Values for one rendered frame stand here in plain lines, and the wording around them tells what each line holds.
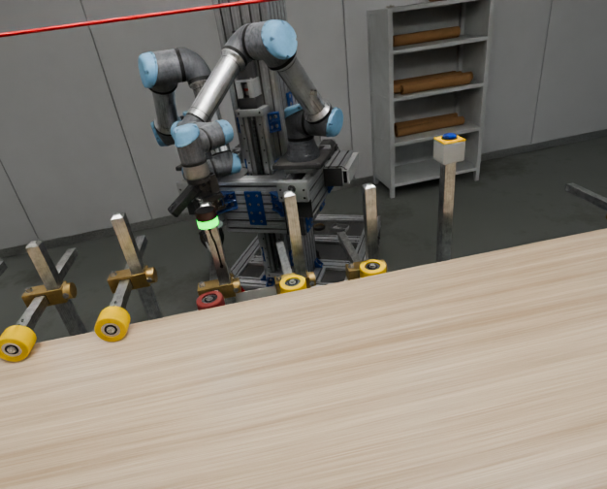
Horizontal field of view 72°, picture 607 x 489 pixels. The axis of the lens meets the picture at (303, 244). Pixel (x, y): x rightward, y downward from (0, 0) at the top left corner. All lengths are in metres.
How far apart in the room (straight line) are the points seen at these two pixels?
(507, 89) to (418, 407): 4.21
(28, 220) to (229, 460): 3.74
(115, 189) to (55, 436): 3.21
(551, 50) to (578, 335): 4.16
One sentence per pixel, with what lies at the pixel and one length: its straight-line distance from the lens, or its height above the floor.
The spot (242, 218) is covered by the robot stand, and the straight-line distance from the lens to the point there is 2.09.
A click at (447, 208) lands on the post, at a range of 1.45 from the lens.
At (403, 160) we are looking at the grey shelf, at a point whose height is 0.18.
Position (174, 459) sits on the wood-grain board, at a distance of 0.92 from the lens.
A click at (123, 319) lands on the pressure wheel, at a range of 1.22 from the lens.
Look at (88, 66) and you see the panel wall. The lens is 3.92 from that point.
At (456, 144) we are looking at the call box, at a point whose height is 1.21.
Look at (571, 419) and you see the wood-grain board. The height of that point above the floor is 0.90.
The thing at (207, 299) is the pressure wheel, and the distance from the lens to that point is 1.27.
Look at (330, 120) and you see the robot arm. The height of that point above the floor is 1.22.
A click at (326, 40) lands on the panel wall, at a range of 3.97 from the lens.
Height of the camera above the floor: 1.61
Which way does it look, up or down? 29 degrees down
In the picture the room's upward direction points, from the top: 8 degrees counter-clockwise
